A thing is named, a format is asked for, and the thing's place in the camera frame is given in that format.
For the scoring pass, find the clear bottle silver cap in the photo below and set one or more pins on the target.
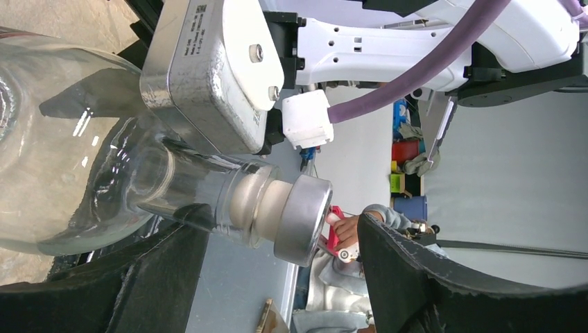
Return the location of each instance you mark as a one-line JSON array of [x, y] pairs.
[[84, 163]]

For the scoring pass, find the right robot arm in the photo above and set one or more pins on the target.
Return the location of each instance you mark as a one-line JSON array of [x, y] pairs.
[[531, 48]]

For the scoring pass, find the red handheld tool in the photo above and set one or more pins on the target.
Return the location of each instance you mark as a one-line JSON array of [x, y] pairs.
[[329, 239]]

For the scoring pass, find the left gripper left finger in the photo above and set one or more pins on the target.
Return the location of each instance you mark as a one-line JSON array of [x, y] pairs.
[[147, 286]]

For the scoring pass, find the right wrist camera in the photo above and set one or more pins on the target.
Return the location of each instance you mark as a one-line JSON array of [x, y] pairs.
[[214, 72]]

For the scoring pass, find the background person hand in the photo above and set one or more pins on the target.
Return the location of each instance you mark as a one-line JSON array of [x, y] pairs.
[[346, 231]]

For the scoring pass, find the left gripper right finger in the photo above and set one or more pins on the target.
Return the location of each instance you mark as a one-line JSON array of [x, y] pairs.
[[413, 289]]

